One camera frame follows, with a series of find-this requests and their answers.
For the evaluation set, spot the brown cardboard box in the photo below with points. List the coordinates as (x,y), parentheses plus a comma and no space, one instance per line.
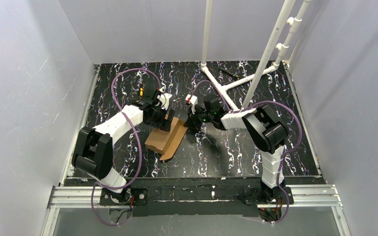
(166,143)

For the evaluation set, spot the white PVC pipe frame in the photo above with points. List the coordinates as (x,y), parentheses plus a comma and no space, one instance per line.
(261,30)

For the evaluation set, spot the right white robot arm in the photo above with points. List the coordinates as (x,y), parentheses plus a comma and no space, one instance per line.
(267,132)

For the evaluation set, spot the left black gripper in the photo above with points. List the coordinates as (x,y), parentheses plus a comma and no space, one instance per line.
(162,120)

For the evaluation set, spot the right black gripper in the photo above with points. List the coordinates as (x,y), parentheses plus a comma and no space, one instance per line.
(192,118)

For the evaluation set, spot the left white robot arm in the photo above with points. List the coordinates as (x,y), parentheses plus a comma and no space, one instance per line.
(93,152)

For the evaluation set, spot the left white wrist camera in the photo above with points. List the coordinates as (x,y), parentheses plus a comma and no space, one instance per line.
(164,100)

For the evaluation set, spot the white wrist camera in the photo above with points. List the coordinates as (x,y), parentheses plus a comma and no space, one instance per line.
(191,101)
(164,100)

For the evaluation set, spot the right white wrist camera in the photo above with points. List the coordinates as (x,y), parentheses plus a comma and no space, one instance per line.
(191,101)

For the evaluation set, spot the aluminium base frame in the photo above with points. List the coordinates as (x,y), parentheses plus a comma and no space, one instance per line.
(211,184)

